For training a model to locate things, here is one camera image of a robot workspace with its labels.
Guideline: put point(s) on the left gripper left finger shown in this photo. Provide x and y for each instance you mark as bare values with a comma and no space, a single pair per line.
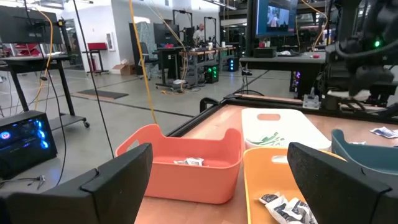
115,193

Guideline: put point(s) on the PC tower green fans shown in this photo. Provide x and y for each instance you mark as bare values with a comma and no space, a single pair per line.
211,73

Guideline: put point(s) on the blue-print white square packet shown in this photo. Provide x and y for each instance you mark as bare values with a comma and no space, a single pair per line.
385,132

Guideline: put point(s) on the black floor mat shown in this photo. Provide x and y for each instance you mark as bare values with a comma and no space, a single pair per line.
102,94

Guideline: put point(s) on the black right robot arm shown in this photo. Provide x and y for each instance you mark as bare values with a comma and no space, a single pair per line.
382,18

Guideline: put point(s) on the black office chair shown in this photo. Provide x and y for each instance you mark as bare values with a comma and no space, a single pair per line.
144,51

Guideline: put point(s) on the red cart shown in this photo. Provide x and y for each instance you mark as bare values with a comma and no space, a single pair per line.
97,46

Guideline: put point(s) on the small red object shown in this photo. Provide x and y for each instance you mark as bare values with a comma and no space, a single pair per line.
316,56

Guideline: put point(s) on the wooden desk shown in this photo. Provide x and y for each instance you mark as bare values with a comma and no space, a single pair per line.
202,51

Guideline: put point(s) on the white wall frame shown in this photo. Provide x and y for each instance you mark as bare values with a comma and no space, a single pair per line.
110,41

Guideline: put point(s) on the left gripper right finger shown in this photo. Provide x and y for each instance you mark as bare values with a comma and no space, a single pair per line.
335,193

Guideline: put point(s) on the person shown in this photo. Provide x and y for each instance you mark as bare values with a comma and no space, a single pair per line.
199,32

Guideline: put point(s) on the black monitor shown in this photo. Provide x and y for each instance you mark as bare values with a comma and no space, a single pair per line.
166,34

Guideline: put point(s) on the black device box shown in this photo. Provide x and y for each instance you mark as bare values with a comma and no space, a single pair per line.
264,52

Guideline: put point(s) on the PC tower blue fans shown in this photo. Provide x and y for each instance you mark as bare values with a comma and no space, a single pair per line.
232,64

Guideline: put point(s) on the black-print white square packet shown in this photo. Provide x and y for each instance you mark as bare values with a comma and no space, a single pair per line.
301,214
269,198
280,211

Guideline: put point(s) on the grey desk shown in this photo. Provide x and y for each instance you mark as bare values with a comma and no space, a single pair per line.
280,60

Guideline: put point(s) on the computer monitor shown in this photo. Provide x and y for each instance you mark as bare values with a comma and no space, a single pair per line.
276,18

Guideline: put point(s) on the white plastic bin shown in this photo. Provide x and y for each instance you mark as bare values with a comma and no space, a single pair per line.
295,130

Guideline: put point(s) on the large black screen on stand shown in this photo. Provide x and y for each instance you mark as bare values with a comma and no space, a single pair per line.
28,26

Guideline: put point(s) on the orange plastic bin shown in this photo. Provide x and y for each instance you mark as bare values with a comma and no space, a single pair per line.
186,183

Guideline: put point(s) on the black PC tower glowing fans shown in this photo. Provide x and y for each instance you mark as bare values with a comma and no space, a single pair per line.
28,155

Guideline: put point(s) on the silver mounting bracket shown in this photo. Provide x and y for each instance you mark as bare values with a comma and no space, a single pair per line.
311,102

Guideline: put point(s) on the white box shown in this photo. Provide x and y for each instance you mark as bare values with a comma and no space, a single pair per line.
342,95

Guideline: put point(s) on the open cardboard box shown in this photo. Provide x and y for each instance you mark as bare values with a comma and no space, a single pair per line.
124,69

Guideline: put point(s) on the yellow plastic bin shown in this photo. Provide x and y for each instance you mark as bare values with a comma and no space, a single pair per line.
264,174

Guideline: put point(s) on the small red-print white packet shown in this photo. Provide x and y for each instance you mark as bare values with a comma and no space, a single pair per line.
178,162
195,161

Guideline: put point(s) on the teal plastic bin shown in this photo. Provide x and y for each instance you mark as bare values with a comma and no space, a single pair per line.
373,158

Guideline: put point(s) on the black wheeled cart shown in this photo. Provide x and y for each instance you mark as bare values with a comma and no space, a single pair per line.
31,59

